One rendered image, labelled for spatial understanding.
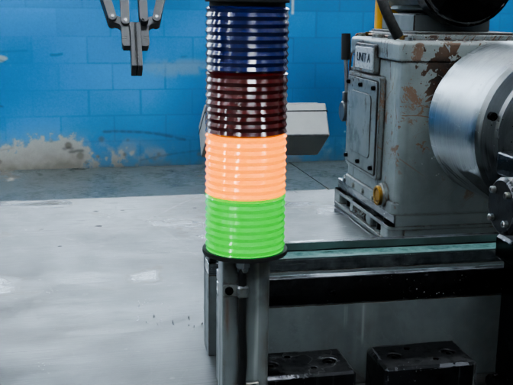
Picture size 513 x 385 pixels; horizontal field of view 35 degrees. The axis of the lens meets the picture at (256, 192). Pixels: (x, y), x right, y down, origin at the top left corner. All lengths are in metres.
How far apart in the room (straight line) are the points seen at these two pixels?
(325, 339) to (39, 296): 0.48
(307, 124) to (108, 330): 0.38
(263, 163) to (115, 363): 0.48
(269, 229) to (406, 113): 0.86
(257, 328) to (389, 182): 0.87
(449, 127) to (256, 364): 0.70
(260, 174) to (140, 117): 5.88
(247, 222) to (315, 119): 0.56
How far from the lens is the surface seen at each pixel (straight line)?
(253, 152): 0.58
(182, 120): 6.50
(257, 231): 0.59
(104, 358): 1.02
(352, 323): 0.93
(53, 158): 6.48
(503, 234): 0.88
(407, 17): 1.58
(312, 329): 0.91
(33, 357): 1.04
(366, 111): 1.55
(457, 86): 1.28
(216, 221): 0.60
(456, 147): 1.25
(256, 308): 0.63
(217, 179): 0.59
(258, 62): 0.57
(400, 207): 1.46
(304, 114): 1.14
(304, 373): 0.83
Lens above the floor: 1.21
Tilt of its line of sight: 12 degrees down
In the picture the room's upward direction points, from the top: 1 degrees clockwise
